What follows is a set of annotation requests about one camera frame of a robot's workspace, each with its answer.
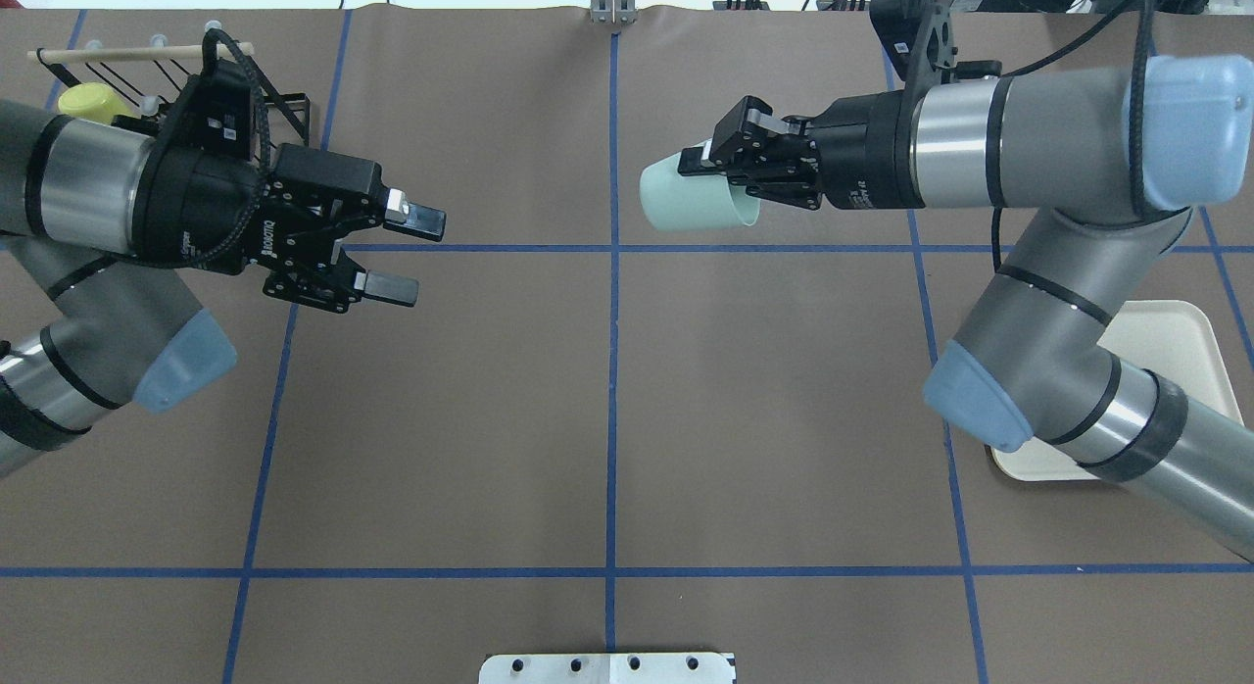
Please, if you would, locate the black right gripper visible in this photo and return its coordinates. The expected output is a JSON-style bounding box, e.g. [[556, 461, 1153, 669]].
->
[[678, 95, 823, 211]]

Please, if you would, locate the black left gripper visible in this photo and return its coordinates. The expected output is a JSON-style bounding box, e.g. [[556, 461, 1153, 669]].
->
[[245, 143, 448, 314]]

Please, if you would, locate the pale green plastic cup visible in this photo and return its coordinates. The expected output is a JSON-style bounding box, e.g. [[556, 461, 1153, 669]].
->
[[640, 151, 761, 232]]

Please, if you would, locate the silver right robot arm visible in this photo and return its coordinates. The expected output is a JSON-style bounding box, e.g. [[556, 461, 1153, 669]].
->
[[640, 55, 1251, 558]]

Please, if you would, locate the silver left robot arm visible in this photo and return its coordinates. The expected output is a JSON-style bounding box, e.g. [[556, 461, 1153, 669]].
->
[[3, 100, 446, 474]]

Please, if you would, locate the yellow plastic cup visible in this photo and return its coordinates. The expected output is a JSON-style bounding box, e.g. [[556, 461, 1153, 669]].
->
[[55, 82, 137, 126]]

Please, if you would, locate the cream rabbit tray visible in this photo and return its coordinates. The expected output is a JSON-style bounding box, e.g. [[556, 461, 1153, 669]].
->
[[987, 300, 1244, 482]]

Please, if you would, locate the aluminium frame post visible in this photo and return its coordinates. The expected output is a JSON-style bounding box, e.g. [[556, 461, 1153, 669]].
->
[[589, 0, 640, 24]]

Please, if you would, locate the black wire cup rack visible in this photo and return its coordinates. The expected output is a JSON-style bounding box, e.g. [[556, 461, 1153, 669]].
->
[[34, 33, 311, 146]]

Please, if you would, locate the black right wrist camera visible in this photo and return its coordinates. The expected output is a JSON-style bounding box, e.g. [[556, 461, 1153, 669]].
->
[[868, 0, 1004, 107]]

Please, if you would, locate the wooden rack handle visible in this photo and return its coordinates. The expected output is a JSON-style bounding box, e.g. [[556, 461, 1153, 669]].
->
[[26, 44, 204, 65]]

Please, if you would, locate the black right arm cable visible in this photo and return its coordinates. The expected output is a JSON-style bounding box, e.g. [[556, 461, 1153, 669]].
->
[[989, 0, 1157, 274]]

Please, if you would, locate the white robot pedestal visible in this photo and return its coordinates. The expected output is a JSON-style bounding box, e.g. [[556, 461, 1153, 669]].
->
[[477, 653, 739, 683]]

